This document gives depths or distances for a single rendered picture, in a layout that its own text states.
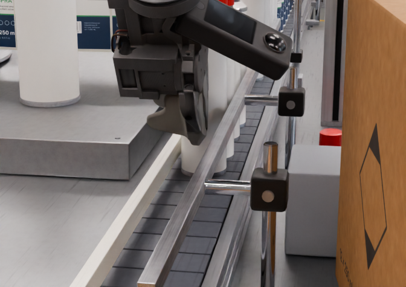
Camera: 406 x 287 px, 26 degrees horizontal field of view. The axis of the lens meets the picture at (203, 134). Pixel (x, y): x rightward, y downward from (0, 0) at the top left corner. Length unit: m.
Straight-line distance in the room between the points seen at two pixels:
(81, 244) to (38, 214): 0.10
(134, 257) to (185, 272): 0.06
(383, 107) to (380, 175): 0.05
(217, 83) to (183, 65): 0.12
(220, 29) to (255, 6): 0.60
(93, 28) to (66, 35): 0.22
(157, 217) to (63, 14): 0.49
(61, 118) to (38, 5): 0.16
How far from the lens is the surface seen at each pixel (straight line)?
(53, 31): 1.28
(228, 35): 0.83
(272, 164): 0.72
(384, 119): 0.59
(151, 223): 0.86
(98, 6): 1.49
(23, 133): 1.17
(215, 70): 0.95
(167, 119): 0.91
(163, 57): 0.84
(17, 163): 1.17
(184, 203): 0.68
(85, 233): 0.97
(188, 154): 0.98
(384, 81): 0.59
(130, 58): 0.84
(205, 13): 0.83
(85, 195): 1.08
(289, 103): 1.00
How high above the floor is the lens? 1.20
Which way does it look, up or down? 16 degrees down
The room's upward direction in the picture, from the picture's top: straight up
